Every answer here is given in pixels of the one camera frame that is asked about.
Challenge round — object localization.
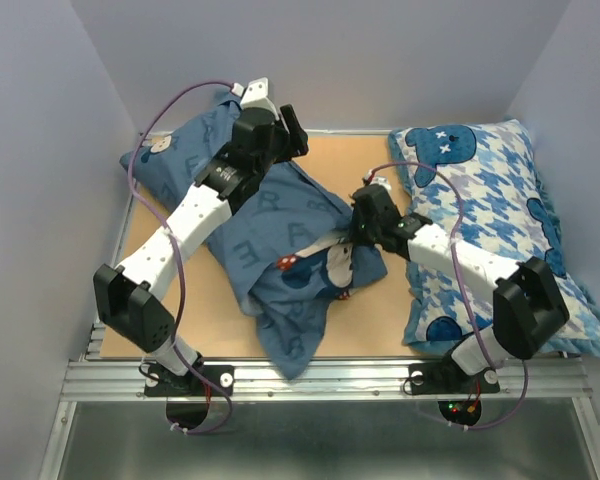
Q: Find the blue houndstooth bear pillow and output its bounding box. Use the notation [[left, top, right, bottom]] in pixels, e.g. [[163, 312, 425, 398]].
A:
[[388, 119, 600, 358]]

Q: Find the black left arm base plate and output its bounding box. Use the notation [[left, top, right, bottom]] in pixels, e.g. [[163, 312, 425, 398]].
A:
[[138, 362, 234, 398]]

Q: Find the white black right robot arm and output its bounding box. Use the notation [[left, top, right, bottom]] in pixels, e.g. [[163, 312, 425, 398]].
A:
[[351, 184, 570, 393]]

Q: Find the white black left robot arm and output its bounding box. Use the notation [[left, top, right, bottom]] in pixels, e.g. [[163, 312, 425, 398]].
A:
[[93, 104, 309, 394]]

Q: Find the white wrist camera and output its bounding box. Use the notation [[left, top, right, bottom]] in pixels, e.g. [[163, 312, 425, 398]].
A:
[[230, 77, 279, 120], [363, 170, 392, 192]]

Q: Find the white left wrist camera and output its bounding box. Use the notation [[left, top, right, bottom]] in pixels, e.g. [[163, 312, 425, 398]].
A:
[[230, 77, 279, 120]]

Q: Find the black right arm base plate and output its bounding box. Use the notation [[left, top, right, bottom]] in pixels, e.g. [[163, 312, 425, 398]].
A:
[[402, 361, 500, 396]]

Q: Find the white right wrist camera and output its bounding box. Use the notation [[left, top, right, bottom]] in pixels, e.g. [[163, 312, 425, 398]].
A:
[[363, 170, 392, 192]]

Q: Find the blue letter-print pillowcase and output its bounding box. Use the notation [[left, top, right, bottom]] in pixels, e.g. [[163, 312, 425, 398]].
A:
[[120, 94, 387, 379]]

